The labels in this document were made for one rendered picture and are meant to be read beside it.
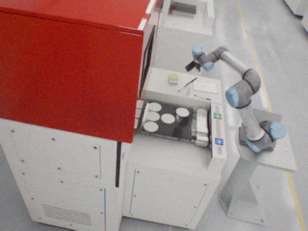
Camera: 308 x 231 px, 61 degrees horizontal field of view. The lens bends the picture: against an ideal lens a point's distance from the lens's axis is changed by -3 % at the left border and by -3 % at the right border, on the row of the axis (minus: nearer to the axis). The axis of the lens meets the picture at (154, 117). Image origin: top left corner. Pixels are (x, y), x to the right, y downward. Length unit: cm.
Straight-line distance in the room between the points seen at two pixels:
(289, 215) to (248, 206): 41
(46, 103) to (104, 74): 35
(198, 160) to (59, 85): 108
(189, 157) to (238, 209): 104
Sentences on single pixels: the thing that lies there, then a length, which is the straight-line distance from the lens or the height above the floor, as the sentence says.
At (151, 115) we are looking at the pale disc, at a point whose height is 90.
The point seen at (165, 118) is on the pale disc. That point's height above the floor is 90.
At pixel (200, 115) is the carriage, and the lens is 211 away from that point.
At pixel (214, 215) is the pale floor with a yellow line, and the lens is 265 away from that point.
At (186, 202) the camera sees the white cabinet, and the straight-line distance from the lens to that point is 207.
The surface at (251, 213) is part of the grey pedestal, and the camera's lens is 279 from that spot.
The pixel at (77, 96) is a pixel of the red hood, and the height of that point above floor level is 146.
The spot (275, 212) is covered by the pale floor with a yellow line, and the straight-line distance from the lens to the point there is 294.
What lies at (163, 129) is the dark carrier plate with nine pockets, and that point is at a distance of 190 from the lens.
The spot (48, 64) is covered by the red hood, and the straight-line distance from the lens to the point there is 117.
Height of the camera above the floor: 222
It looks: 42 degrees down
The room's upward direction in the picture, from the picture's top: 10 degrees clockwise
